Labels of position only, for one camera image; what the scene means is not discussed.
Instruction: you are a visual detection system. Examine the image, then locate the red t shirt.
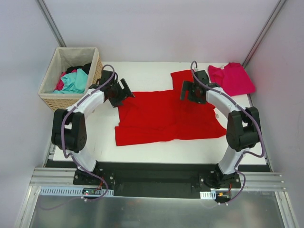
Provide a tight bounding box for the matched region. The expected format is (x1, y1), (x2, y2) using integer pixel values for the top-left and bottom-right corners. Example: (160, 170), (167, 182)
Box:
(115, 70), (226, 146)

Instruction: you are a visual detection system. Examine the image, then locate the magenta t shirt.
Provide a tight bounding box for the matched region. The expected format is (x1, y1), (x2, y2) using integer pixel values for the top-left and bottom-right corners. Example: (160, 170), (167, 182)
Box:
(208, 62), (256, 96)

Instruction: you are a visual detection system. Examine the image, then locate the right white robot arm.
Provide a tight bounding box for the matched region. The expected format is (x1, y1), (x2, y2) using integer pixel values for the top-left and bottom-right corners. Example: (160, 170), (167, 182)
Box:
(180, 70), (261, 189)

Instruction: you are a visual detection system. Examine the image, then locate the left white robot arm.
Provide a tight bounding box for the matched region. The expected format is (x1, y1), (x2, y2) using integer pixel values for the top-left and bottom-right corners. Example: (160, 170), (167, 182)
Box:
(51, 70), (134, 185)

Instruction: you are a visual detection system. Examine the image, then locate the black t shirt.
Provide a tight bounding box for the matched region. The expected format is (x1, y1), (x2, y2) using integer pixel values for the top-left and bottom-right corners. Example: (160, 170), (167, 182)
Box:
(65, 63), (91, 75)

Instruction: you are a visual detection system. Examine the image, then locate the teal t shirt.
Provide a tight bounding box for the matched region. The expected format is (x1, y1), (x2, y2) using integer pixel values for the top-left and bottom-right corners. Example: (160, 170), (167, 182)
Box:
(53, 69), (88, 94)

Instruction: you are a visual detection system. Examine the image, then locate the pink t shirt in basket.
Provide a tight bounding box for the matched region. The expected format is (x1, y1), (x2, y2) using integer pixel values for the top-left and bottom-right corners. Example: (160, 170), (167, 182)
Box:
(54, 72), (73, 93)

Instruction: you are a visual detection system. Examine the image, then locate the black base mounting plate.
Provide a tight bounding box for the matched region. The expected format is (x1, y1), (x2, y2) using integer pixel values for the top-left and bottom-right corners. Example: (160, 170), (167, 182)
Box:
(45, 161), (241, 198)

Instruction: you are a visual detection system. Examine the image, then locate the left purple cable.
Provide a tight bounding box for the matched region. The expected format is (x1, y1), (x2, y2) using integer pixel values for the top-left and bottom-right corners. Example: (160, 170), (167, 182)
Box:
(38, 64), (119, 210)

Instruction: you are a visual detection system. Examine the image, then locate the purple cable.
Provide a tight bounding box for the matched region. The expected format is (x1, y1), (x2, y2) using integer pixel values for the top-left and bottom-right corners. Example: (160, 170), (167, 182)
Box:
(190, 60), (266, 209)
(38, 64), (119, 210)

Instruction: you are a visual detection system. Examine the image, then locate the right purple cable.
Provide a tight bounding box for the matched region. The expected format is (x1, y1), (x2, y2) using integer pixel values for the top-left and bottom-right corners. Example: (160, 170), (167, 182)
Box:
(190, 60), (266, 209)

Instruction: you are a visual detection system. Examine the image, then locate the right white cable duct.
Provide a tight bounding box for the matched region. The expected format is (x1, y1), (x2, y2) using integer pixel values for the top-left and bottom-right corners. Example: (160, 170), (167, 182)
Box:
(199, 190), (217, 200)

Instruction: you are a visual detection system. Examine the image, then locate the white cable duct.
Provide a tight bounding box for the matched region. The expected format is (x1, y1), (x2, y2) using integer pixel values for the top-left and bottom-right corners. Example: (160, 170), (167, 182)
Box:
(40, 187), (114, 197)
(199, 190), (217, 200)

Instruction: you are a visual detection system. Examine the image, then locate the aluminium frame rail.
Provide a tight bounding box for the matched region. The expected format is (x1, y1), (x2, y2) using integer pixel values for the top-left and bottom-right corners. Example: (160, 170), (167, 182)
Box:
(29, 167), (79, 184)

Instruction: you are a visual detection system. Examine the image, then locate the left white cable duct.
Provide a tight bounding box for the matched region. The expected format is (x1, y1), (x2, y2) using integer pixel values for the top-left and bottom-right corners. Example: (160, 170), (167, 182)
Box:
(40, 187), (114, 197)

